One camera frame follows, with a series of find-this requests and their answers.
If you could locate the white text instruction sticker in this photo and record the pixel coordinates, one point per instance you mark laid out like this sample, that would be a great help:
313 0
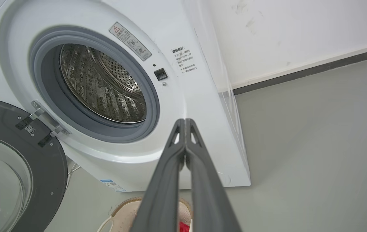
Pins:
184 61

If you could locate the stainless steel washing machine drum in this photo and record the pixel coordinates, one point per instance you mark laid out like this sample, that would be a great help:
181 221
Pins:
103 87

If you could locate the washing machine door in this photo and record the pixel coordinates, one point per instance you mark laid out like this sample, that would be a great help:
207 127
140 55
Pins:
46 167

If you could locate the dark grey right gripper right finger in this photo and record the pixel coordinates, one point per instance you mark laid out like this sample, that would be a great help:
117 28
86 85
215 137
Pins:
209 199

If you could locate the metal door hinge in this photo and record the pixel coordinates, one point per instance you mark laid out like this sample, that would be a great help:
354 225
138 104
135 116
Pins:
50 119

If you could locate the white front-load washing machine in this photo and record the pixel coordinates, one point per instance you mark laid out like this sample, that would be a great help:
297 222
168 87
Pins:
183 129

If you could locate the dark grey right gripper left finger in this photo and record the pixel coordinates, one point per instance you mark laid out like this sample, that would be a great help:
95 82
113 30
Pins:
161 193

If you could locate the grey warning sticker with triangle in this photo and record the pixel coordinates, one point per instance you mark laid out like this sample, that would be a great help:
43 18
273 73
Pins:
130 41

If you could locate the white and grey baseboard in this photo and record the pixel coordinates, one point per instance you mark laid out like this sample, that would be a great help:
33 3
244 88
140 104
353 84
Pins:
302 69

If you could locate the grey rubber door gasket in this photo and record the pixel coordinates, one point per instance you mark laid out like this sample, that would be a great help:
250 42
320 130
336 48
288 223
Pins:
46 83

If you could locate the black door latch socket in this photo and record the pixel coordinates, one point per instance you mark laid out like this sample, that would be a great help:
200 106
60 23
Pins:
160 74

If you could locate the blue and white label sticker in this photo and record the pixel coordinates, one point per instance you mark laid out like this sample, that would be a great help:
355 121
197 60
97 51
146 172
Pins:
112 186

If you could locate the red cloth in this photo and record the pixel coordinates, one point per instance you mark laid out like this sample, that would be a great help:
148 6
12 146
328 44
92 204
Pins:
184 227

